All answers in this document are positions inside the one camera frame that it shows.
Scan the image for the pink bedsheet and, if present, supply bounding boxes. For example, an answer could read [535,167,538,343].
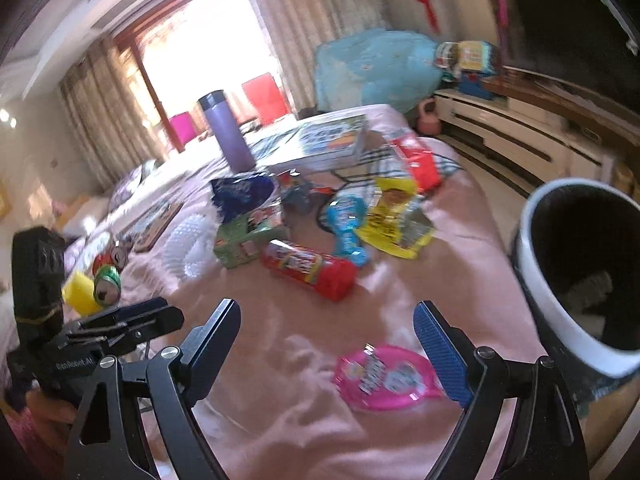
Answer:
[65,105,546,480]

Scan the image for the pink kettlebell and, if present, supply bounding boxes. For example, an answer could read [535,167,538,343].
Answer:
[417,99,441,136]

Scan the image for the magenta stool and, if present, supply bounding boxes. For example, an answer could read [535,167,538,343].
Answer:
[167,110,196,153]

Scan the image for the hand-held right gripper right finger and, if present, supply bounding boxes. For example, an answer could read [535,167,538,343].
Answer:
[413,300,591,480]

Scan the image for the black television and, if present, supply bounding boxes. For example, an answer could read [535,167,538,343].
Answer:
[475,0,640,106]

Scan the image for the red snack tube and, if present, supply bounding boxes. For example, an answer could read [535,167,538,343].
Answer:
[260,239,357,302]

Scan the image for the red chair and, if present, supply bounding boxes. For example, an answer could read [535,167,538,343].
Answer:
[242,74,291,126]

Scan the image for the red white carton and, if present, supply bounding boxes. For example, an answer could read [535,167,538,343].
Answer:
[387,132,443,193]

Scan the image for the beige patterned curtain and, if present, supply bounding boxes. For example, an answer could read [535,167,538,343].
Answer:
[240,0,386,116]
[57,40,168,191]

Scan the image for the green cover picture book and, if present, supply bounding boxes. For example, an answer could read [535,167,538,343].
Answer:
[292,114,368,153]

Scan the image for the white book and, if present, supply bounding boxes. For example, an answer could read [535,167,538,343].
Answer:
[272,142,366,171]

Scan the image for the white pillow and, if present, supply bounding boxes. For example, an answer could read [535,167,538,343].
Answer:
[65,195,116,241]

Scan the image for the green can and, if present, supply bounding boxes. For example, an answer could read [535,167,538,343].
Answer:
[92,265,123,308]

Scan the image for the white black trash bin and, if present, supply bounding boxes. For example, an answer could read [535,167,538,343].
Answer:
[509,177,640,416]

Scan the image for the white TV cabinet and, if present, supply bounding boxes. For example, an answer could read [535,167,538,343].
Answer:
[432,85,640,201]

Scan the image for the brown marble TV riser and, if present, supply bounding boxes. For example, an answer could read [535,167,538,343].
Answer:
[480,65,640,136]

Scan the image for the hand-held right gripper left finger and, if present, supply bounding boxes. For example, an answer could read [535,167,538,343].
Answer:
[64,298,242,480]

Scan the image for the teal small packet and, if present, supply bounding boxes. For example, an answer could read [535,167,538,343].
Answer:
[277,172,333,211]

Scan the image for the pink round candy packet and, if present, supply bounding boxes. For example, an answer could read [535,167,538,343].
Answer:
[334,344,443,413]

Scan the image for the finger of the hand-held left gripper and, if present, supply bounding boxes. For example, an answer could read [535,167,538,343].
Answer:
[97,307,185,357]
[75,297,171,332]

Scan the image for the dark blue snack bag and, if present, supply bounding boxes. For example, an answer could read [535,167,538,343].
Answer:
[210,172,276,223]

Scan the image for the yellow plastic toy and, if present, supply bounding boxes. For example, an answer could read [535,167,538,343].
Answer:
[62,271,101,317]

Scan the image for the colourful hoop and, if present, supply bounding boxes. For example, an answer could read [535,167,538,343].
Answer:
[490,0,511,48]

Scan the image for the purple thermos bottle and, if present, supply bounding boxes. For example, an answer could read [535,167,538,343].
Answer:
[197,90,257,173]

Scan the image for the yellow snack packet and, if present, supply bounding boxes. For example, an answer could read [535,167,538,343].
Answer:
[361,177,435,260]

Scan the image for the light blue snack packet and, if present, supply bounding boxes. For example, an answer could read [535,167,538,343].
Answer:
[320,196,370,267]

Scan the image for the blue toy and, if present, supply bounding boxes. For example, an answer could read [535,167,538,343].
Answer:
[462,72,493,100]

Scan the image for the green carton box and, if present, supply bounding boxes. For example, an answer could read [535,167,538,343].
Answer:
[213,210,290,268]

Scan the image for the blue floral blanket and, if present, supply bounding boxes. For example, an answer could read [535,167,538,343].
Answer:
[314,30,446,113]

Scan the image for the clear plastic bubble packaging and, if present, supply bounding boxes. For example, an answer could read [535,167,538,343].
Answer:
[165,212,221,278]

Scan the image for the colourful activity cube toy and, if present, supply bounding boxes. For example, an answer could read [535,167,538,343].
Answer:
[434,40,503,83]

